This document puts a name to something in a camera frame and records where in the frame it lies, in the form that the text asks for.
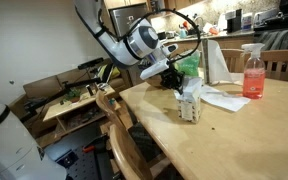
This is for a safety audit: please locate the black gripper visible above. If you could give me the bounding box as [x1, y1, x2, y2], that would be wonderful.
[161, 66, 185, 95]

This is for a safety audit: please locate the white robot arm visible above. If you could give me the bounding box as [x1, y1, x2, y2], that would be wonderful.
[0, 0, 173, 180]

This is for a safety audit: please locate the green plastic bag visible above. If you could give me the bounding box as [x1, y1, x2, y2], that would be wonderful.
[175, 50, 200, 77]

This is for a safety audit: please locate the wooden bowl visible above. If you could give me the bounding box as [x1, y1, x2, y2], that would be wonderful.
[146, 75, 162, 88]

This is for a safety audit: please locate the white paper towel roll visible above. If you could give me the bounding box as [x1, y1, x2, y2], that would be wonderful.
[202, 40, 244, 85]

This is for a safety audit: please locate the white paper napkin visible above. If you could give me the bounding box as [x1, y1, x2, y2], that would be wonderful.
[200, 85, 250, 112]

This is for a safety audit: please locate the pink spray bottle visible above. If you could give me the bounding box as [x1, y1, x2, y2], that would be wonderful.
[241, 43, 265, 99]

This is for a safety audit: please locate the wooden chair near table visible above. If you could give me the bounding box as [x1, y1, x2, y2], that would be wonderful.
[96, 90, 171, 180]

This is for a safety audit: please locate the black coffee maker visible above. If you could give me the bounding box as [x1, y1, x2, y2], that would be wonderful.
[225, 9, 242, 33]

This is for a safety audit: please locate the stainless steel refrigerator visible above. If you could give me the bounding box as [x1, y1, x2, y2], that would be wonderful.
[109, 3, 148, 36]

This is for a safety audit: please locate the wooden chair behind table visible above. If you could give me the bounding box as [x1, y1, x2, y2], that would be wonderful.
[221, 49, 288, 81]

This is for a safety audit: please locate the low wooden coffee table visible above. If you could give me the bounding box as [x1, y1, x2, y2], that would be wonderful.
[43, 92, 104, 137]

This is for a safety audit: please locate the brown sofa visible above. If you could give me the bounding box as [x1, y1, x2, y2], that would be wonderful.
[6, 58, 132, 148]

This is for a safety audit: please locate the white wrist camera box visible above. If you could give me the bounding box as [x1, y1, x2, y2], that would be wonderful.
[140, 59, 169, 80]

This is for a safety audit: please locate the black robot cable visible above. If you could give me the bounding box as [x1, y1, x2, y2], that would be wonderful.
[97, 7, 203, 64]

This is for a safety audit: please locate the black camera arm mount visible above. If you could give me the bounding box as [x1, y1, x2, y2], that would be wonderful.
[20, 58, 104, 123]

